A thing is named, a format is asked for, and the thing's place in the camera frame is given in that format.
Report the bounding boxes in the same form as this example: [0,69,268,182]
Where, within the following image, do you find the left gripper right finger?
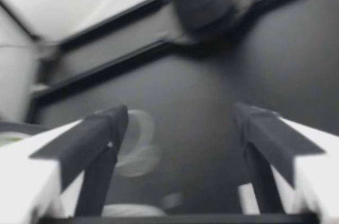
[232,101,339,222]

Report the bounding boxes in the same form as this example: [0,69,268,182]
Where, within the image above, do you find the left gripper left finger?
[0,105,130,224]

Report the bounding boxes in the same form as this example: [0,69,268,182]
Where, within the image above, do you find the clear plastic cup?
[115,109,163,177]

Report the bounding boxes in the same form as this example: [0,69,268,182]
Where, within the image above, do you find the white coffee capsule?
[101,202,165,218]

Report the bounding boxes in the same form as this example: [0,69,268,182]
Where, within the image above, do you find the black frame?
[0,0,339,108]

